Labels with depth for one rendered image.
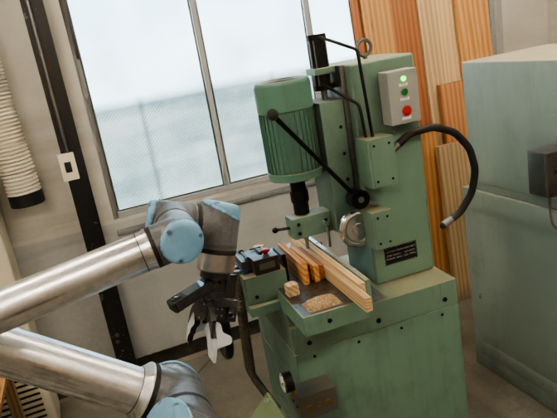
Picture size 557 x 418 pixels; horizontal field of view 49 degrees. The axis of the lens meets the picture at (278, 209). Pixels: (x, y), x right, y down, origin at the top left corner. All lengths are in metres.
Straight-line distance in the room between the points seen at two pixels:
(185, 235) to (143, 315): 2.15
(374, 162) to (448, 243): 1.81
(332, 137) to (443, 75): 1.82
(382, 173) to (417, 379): 0.70
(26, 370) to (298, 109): 1.01
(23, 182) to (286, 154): 1.46
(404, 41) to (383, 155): 1.76
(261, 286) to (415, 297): 0.50
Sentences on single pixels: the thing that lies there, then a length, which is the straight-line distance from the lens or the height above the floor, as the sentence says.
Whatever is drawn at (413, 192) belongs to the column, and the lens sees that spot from 2.01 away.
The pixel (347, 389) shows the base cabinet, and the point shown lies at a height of 0.54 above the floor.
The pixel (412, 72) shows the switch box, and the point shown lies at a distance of 1.89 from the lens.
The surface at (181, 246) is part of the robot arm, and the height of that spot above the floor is 1.27.
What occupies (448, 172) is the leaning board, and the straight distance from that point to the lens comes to 3.47.
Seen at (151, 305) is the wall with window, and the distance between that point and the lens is 3.35.
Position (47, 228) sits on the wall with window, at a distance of 3.18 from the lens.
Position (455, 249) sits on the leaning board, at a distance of 3.59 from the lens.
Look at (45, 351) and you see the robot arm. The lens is 1.47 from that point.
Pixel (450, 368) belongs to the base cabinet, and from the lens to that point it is 2.17.
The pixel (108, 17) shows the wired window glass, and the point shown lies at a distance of 3.19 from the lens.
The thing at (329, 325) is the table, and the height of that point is 0.86.
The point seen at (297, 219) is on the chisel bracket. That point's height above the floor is 1.07.
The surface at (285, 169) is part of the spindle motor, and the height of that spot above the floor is 1.24.
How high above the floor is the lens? 1.65
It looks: 16 degrees down
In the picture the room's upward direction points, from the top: 10 degrees counter-clockwise
